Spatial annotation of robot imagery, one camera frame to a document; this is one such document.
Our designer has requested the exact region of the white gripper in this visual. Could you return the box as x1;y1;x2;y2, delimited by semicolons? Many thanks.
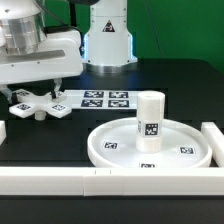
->
0;30;83;103

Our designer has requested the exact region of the white cross-shaped table base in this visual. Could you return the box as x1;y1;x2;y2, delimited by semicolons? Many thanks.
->
9;89;72;121

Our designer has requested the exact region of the white round table top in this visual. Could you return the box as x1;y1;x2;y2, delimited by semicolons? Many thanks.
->
87;117;212;168

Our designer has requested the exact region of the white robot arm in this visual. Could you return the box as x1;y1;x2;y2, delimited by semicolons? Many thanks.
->
0;0;137;99

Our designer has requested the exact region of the white left fence bar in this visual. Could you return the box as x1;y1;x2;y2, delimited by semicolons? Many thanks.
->
0;121;6;145

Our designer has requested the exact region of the white fence bar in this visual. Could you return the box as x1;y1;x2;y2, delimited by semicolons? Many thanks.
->
201;122;224;168
0;121;6;145
0;167;224;196

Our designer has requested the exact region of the white marker tag sheet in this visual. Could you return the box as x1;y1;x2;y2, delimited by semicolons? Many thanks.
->
63;90;138;110

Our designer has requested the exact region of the white front fence bar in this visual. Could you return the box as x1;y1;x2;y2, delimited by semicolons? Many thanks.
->
0;167;224;196

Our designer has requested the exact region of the white right fence bar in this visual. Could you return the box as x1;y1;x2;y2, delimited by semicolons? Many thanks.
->
201;122;224;168

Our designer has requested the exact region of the black vertical cable connector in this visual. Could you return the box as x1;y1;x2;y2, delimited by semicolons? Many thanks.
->
68;0;79;30

